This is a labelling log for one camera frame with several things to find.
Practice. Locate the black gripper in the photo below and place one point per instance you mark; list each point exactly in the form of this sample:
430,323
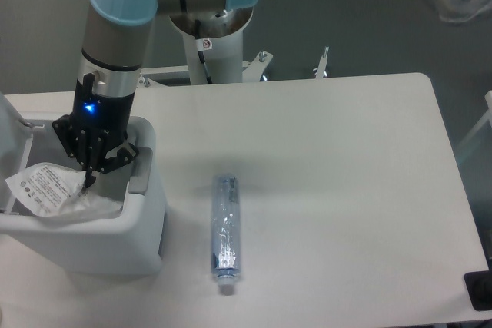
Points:
96,114

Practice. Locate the white plastic wrapper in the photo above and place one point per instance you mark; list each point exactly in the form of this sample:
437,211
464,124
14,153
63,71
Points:
52,191

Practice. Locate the clear plastic water bottle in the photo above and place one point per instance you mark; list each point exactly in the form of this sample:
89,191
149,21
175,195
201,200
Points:
225,233

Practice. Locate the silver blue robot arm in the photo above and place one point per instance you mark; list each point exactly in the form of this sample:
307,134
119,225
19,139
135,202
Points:
112,53

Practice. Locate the white trash can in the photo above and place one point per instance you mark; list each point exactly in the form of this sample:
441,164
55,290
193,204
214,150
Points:
128,243

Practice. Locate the white pedestal base frame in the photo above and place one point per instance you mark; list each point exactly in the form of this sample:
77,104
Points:
222,72

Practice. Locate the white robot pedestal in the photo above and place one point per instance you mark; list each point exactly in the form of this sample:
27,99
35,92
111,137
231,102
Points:
215,47

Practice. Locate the black clamp mount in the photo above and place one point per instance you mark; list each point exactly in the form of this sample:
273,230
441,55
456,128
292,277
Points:
478,286

